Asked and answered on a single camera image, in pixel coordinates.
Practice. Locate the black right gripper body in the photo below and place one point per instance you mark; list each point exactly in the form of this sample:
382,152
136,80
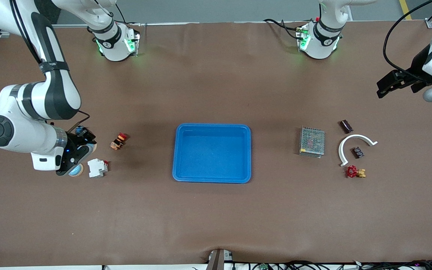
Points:
74,144

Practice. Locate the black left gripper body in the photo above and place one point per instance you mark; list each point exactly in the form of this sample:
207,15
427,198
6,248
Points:
417,69

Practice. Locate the dark brown cylindrical capacitor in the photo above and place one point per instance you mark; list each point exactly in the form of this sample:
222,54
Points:
346,126

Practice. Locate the small black component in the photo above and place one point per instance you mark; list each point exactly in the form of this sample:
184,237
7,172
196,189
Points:
357,152

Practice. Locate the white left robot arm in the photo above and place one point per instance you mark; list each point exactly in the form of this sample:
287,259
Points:
323,41

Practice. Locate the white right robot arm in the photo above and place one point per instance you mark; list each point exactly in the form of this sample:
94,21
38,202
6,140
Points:
21,127

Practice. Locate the red mushroom push button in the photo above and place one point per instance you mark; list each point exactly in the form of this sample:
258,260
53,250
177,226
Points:
81,131

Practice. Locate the white circuit breaker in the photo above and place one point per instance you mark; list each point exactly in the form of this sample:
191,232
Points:
98,168

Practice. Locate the white semicircular pipe clamp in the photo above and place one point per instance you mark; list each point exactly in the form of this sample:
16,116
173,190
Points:
356,136

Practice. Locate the brass valve red handwheel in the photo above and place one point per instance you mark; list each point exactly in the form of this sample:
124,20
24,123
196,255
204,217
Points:
351,171

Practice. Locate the metal mesh power supply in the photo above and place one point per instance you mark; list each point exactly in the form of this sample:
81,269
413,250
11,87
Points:
312,142

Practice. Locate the blue plastic tray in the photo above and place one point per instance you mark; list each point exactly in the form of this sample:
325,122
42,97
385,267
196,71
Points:
212,157

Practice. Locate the brown table cover mat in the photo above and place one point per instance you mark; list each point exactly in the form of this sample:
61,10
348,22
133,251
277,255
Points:
216,217

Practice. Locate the orange and red switch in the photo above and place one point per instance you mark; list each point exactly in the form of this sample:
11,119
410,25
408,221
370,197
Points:
118,141

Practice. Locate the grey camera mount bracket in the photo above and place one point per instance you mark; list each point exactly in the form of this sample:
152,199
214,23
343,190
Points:
219,259

